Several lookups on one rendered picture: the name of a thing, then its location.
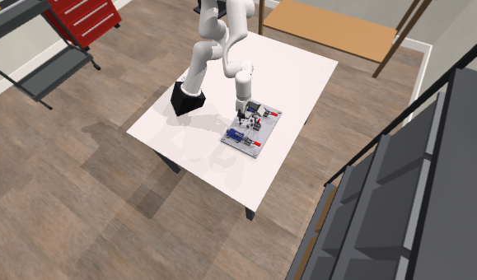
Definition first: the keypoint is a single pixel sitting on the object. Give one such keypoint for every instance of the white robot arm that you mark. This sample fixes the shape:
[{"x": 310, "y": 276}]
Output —
[{"x": 210, "y": 28}]

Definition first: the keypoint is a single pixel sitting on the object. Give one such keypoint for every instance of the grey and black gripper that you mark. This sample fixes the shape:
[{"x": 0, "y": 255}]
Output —
[{"x": 242, "y": 108}]

